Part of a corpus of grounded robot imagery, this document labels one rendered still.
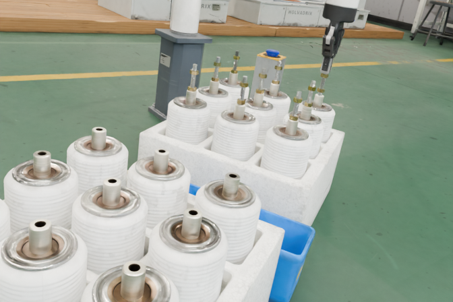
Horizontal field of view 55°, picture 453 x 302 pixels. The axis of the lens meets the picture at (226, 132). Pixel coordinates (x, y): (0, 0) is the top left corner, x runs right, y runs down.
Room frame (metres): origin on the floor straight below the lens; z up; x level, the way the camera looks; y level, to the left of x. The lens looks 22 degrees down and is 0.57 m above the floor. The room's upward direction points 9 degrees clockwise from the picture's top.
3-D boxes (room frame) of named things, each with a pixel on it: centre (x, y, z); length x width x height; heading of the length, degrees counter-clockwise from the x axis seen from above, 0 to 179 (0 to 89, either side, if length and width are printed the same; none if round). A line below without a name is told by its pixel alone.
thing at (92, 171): (0.64, 0.20, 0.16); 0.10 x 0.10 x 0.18
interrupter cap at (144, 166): (0.60, 0.09, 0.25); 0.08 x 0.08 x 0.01
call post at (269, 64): (1.29, -0.10, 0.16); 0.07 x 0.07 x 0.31; 69
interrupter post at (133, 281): (0.34, 0.07, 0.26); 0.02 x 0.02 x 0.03
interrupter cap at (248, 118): (0.89, -0.02, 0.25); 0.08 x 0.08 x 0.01
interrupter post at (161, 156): (0.60, 0.09, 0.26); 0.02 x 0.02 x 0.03
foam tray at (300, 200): (1.00, -0.06, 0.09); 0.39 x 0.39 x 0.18; 69
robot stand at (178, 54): (1.50, 0.20, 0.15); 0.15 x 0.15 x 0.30; 41
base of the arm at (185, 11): (1.50, 0.20, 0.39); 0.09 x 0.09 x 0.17; 41
